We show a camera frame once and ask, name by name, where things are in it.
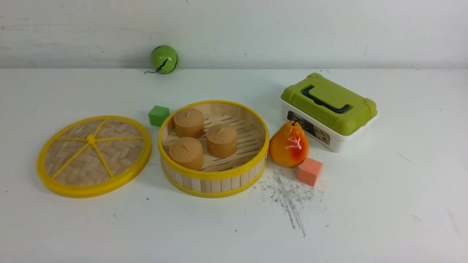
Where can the woven bamboo steamer lid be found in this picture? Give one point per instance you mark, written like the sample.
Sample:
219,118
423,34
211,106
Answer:
94,156

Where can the bamboo steamer basket yellow rims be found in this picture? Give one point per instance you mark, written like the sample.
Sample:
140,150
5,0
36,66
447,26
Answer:
219,177

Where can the brown bun right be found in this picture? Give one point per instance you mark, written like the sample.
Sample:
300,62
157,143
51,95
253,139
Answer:
221,140

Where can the brown bun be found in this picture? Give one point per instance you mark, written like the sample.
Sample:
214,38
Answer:
221,140
187,152
189,122

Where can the brown bun back left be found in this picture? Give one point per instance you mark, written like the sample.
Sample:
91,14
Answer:
189,122

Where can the brown bun front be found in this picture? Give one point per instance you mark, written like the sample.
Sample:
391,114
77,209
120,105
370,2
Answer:
187,152

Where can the orange red toy pear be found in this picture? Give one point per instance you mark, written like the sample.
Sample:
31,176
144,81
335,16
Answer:
289,146

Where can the green cube block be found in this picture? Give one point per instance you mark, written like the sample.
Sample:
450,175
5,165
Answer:
157,115

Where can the orange cube block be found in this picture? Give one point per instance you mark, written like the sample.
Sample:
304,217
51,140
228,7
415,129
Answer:
309,171

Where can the green lidded white box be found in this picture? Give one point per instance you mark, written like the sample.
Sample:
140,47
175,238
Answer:
328,112

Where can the green ball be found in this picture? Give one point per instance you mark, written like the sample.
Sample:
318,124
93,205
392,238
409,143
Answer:
164,59

